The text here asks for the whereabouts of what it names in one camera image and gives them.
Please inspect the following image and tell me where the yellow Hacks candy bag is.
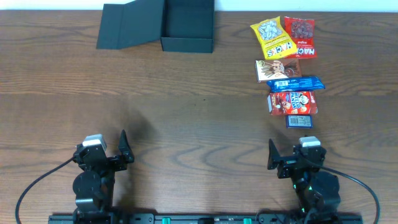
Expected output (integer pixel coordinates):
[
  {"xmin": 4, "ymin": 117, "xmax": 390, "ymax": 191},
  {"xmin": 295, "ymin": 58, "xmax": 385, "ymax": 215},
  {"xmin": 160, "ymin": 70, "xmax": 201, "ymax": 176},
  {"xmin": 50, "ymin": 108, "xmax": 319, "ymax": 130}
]
[{"xmin": 251, "ymin": 16, "xmax": 297, "ymax": 60}]

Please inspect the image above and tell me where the small dark blue box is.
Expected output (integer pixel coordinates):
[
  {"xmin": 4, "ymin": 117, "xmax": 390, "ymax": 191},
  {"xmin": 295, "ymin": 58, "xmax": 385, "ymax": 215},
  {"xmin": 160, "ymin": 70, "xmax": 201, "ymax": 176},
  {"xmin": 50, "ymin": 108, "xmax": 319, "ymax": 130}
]
[{"xmin": 285, "ymin": 115, "xmax": 313, "ymax": 129}]

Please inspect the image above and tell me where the blue cookie wrapper pack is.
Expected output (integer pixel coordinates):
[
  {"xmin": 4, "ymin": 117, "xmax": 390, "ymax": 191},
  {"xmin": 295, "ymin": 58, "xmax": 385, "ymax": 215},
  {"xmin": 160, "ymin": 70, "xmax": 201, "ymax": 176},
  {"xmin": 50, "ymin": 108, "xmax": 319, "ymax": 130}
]
[{"xmin": 266, "ymin": 76, "xmax": 325, "ymax": 92}]

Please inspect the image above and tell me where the black gift box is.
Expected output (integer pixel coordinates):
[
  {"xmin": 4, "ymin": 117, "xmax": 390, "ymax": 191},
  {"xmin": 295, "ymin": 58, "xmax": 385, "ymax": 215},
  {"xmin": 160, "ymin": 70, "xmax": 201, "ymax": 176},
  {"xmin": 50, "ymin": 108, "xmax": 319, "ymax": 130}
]
[{"xmin": 96, "ymin": 0, "xmax": 215, "ymax": 53}]

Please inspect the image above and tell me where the red Hacks candy bag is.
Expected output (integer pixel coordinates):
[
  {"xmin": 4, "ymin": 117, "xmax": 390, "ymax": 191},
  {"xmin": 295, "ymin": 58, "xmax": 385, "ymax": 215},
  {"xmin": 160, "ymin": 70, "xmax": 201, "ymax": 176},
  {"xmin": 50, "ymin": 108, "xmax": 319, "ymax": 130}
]
[{"xmin": 284, "ymin": 16, "xmax": 317, "ymax": 59}]

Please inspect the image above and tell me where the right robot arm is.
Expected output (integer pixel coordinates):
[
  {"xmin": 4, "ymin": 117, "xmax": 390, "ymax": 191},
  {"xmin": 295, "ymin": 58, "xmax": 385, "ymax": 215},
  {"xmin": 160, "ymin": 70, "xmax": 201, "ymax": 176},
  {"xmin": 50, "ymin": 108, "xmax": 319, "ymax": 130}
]
[{"xmin": 267, "ymin": 136, "xmax": 343, "ymax": 223}]

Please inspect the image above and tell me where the right black cable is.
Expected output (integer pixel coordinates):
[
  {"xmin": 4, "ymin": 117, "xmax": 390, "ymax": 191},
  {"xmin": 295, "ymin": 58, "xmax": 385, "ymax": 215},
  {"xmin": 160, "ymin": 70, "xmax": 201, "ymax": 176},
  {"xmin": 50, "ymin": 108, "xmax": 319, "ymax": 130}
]
[{"xmin": 320, "ymin": 166, "xmax": 381, "ymax": 224}]

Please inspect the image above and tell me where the brown Pocky snack box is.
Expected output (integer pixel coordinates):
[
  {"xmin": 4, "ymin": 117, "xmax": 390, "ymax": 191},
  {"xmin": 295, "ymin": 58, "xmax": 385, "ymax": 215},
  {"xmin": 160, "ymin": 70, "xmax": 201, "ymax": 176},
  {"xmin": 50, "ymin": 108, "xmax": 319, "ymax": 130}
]
[{"xmin": 255, "ymin": 58, "xmax": 302, "ymax": 83}]

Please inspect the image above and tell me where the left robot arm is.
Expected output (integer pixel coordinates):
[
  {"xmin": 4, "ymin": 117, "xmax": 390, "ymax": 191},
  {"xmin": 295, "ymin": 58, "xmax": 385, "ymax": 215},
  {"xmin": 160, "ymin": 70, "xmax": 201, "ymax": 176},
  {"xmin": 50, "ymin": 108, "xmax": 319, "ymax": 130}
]
[{"xmin": 73, "ymin": 130, "xmax": 134, "ymax": 223}]

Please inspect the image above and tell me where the red Hello Panda box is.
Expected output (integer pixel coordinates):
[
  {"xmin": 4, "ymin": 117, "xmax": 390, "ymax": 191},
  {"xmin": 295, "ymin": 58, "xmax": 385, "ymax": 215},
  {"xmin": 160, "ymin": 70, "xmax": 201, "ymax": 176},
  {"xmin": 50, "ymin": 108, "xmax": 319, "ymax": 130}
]
[{"xmin": 267, "ymin": 91, "xmax": 318, "ymax": 115}]

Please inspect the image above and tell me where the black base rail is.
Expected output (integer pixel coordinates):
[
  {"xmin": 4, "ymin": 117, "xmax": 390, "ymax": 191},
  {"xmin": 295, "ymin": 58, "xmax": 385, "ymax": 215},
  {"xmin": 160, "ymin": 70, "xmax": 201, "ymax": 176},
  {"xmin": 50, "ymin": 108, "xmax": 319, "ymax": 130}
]
[{"xmin": 48, "ymin": 212, "xmax": 364, "ymax": 224}]

